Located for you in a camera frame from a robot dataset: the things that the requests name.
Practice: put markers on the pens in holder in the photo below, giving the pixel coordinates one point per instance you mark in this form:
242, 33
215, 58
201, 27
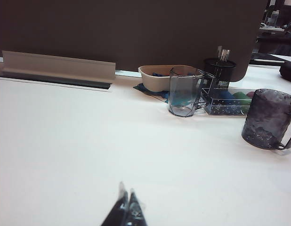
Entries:
224, 55

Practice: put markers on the clear dotted plastic box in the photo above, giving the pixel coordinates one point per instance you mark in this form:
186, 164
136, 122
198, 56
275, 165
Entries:
225, 108

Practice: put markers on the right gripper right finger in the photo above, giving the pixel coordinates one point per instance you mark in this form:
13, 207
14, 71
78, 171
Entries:
136, 212

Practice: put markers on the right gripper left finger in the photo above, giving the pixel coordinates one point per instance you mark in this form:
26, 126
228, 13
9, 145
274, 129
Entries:
117, 212

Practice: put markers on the dark textured glass mug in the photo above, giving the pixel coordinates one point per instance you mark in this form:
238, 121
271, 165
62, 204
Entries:
265, 117

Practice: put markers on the black soft case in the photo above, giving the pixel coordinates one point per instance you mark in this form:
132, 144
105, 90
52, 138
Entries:
289, 71

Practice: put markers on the blue flat mat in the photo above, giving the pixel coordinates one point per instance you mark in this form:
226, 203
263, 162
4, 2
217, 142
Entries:
142, 89

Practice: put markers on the blue soft block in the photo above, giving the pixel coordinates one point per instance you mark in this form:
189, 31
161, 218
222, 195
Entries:
226, 95

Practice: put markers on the green soft block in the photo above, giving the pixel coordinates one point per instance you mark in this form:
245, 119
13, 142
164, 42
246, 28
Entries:
240, 96

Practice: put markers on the clear faceted plastic cup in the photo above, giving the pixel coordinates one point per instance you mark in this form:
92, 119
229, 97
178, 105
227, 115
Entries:
183, 94

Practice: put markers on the beige paper pulp bowl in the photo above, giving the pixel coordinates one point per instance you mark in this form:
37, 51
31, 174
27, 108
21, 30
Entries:
155, 82

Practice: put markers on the black mesh pen holder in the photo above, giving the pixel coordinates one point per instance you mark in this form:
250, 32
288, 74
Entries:
220, 70

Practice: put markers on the brown desk partition panel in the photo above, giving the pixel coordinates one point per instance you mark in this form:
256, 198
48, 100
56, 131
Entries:
112, 30

